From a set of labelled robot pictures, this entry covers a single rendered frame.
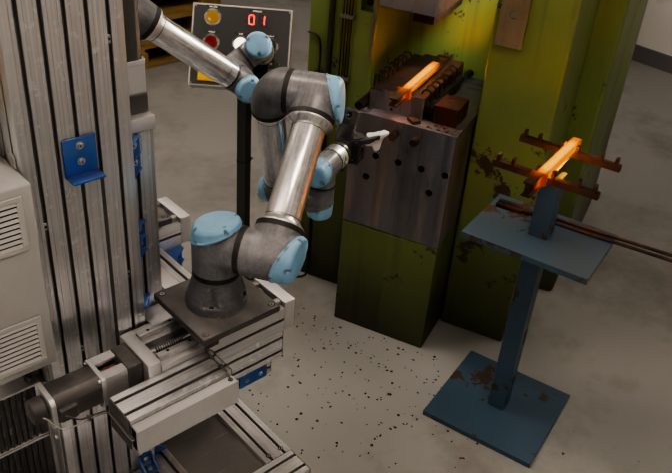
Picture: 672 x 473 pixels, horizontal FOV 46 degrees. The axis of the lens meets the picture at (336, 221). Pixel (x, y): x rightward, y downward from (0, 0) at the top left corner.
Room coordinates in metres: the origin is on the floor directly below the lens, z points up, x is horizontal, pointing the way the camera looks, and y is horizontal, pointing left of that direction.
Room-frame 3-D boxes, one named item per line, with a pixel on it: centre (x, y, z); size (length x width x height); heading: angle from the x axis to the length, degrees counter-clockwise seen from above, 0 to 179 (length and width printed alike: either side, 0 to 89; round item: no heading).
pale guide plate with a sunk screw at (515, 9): (2.52, -0.51, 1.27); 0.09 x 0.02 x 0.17; 66
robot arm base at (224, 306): (1.54, 0.28, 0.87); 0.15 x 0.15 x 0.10
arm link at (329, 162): (1.96, 0.05, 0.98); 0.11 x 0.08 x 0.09; 157
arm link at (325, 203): (1.96, 0.07, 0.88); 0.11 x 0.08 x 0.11; 78
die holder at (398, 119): (2.70, -0.31, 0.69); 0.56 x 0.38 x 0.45; 156
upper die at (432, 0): (2.71, -0.25, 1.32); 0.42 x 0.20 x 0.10; 156
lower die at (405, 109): (2.71, -0.25, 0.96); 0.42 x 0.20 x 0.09; 156
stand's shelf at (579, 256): (2.09, -0.63, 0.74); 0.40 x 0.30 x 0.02; 59
